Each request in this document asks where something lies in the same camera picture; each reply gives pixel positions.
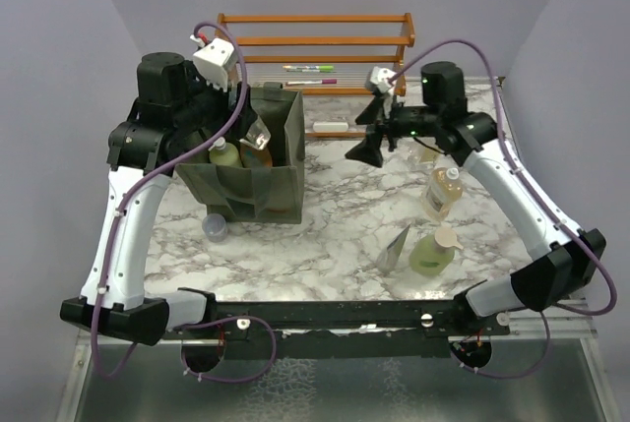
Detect green lotion pump bottle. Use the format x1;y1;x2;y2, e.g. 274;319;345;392
208;137;243;168

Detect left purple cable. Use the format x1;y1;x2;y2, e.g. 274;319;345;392
91;22;280;385

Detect green canvas bag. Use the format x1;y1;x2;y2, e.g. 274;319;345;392
175;83;305;223

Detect silver foil pouch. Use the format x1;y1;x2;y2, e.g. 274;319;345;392
376;224;410;275

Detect white eraser case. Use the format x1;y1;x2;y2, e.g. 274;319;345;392
312;121;349;133

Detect clear square bottle black caps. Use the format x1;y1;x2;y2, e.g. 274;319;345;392
239;116;272;151

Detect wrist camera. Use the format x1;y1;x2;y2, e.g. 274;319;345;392
190;34;237;90
364;66;398;97

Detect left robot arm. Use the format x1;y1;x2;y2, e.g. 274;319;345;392
60;44;250;345

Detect green soap pump dispenser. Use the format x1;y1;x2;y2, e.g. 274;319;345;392
409;226;464;276

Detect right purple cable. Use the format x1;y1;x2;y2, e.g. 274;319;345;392
388;38;619;380

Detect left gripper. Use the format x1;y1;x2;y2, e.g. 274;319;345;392
172;60;256;138

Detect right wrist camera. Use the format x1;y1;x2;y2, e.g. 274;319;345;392
364;66;398;97

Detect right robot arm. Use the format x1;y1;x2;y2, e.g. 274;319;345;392
346;62;606;334

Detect magenta marker pen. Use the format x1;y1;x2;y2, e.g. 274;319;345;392
285;79;338;87

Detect small blue cup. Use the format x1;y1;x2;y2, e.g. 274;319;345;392
202;213;228;243

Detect wooden shelf rack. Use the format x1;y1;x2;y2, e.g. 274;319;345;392
214;12;416;140

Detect orange bottle pink cap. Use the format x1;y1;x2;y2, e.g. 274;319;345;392
240;144;273;168

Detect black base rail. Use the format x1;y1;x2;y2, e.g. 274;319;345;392
161;286;503;374

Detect green marker pen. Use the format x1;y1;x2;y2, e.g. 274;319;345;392
283;65;335;73

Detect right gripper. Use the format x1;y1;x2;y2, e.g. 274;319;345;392
346;93;441;166

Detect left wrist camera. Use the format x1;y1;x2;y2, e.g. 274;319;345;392
190;34;237;90

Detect purple cable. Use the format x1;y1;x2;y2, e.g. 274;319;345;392
91;22;280;385
388;38;619;380

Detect amber mouthwash bottle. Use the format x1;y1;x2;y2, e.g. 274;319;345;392
421;167;464;221

